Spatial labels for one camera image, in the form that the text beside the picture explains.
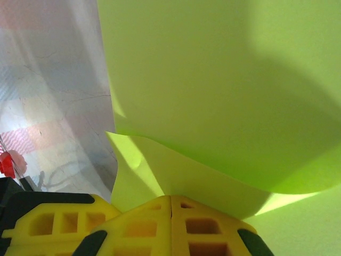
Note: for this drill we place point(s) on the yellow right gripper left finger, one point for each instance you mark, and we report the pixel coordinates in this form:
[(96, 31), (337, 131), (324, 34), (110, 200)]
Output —
[(138, 232)]

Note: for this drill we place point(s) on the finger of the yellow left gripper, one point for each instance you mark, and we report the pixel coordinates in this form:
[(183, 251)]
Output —
[(53, 240)]

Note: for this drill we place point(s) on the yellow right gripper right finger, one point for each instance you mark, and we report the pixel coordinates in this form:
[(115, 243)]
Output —
[(207, 234)]

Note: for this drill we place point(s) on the neon green paper sheet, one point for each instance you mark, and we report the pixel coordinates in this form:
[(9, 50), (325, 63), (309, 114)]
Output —
[(213, 80)]

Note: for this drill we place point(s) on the red plastic clamp block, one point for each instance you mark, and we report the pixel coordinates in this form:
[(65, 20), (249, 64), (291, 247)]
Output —
[(5, 164)]

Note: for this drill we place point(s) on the aluminium mounting rail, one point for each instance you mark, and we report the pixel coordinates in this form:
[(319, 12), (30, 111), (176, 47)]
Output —
[(25, 182)]

